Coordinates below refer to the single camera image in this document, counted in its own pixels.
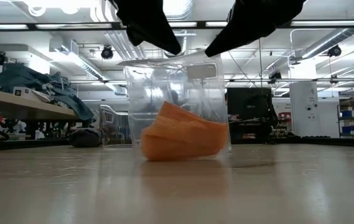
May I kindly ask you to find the black monitor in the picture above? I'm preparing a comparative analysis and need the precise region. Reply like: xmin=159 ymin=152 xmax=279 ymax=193
xmin=225 ymin=87 xmax=273 ymax=115

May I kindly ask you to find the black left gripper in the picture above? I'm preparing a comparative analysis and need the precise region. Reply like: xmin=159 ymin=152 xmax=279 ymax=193
xmin=112 ymin=0 xmax=183 ymax=56

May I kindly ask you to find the white pillar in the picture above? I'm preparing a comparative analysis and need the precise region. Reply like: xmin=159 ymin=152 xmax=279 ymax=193
xmin=289 ymin=81 xmax=319 ymax=138

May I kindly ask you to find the wooden workbench with metal frame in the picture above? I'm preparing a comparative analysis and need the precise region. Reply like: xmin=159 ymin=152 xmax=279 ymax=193
xmin=0 ymin=87 xmax=81 ymax=139

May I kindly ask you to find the silver ceiling duct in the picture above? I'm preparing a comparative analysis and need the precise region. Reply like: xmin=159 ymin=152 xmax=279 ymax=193
xmin=300 ymin=27 xmax=354 ymax=60

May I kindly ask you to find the clear plastic zip bag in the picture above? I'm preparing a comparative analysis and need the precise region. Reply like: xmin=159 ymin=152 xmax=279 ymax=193
xmin=116 ymin=51 xmax=232 ymax=161

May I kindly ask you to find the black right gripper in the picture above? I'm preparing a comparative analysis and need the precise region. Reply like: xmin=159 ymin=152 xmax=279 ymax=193
xmin=204 ymin=0 xmax=307 ymax=58

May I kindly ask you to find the white box with label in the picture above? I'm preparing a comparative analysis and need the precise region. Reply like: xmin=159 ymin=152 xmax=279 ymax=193
xmin=12 ymin=86 xmax=53 ymax=103

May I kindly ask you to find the orange elastic bandage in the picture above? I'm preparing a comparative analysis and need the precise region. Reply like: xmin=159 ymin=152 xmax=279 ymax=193
xmin=141 ymin=101 xmax=230 ymax=162

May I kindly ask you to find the dark grey cloth roll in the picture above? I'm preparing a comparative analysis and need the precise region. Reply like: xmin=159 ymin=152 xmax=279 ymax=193
xmin=67 ymin=128 xmax=103 ymax=149

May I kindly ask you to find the clear plastic bin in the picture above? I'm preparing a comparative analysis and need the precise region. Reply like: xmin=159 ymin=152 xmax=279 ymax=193
xmin=98 ymin=104 xmax=134 ymax=147

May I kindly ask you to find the black table frame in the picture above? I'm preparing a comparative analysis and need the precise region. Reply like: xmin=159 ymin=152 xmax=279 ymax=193
xmin=0 ymin=136 xmax=354 ymax=153

